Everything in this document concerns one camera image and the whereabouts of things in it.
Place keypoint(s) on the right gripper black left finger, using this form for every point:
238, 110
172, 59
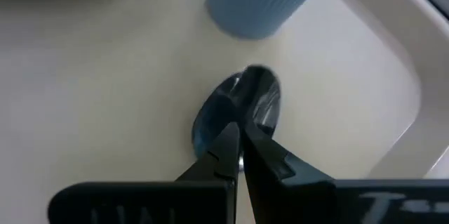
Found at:
168, 203

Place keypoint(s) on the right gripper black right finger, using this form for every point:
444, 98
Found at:
315, 203

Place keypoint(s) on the blue-grey ribbed cup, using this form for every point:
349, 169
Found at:
259, 3

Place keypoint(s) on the beige plastic tray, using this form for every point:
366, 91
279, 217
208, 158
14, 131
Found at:
105, 94

